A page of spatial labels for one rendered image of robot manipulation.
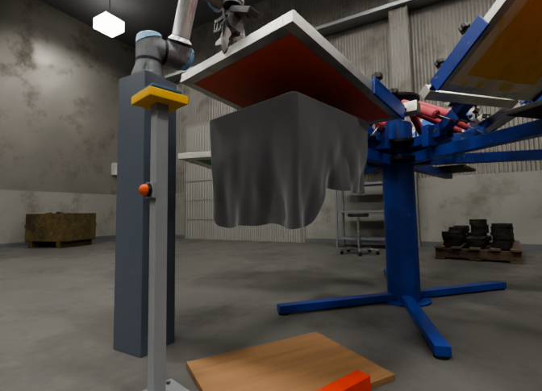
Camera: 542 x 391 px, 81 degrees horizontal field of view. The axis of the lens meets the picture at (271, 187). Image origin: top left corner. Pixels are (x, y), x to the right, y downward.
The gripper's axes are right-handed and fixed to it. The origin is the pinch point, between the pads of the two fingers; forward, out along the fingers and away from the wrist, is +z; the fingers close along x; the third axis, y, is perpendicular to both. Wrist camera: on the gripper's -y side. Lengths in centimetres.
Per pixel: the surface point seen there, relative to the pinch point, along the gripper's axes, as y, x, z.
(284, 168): -17.2, -12.7, 40.1
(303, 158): -22.0, -16.0, 36.7
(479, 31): -61, -70, -22
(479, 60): -58, -84, -19
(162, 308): 10, 7, 85
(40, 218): 635, -76, 47
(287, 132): -19.2, -10.7, 29.4
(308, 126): -22.4, -17.0, 26.1
